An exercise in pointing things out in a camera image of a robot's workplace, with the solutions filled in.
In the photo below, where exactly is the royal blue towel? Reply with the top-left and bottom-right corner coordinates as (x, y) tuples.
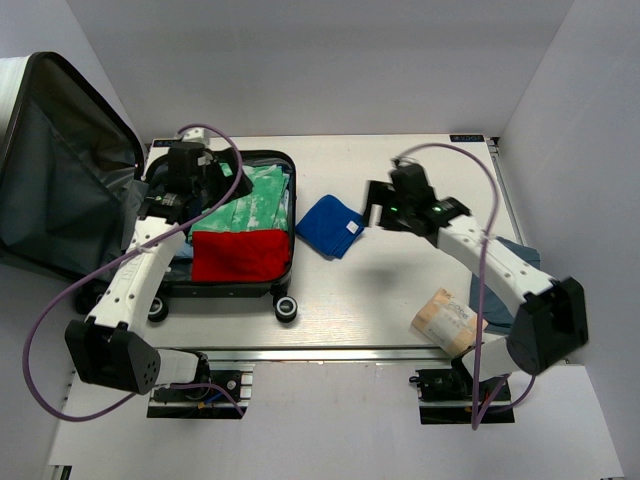
(295, 195), (364, 259)

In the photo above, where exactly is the green white tie-dye shirt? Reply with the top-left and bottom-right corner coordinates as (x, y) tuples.
(189, 164), (290, 237)

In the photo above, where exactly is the red cloth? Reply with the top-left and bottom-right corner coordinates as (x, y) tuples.
(191, 229), (290, 283)

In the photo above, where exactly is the slate blue garment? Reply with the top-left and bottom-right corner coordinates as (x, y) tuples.
(469, 236), (541, 335)

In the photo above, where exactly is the light blue garment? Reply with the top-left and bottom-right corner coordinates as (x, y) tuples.
(169, 240), (194, 269)

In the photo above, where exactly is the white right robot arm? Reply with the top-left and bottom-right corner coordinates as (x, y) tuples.
(362, 164), (589, 399)

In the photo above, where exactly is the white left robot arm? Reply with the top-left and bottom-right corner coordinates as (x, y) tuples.
(65, 141), (251, 399)

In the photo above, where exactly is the beige tissue pack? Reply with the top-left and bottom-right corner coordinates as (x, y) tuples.
(411, 288), (478, 357)

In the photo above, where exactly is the blue label sticker left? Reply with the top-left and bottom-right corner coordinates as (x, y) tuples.
(151, 139), (185, 149)

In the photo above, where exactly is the blue label sticker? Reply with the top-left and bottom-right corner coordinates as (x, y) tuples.
(151, 139), (185, 149)
(449, 134), (485, 143)

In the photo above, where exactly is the blue label sticker right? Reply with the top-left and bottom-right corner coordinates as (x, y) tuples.
(449, 134), (485, 143)

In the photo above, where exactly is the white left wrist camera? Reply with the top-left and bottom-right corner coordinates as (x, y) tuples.
(178, 127), (211, 145)

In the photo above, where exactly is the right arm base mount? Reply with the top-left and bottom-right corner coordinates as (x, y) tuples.
(408, 368), (515, 425)

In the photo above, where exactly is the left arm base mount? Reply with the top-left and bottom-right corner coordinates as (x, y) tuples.
(146, 366), (253, 420)

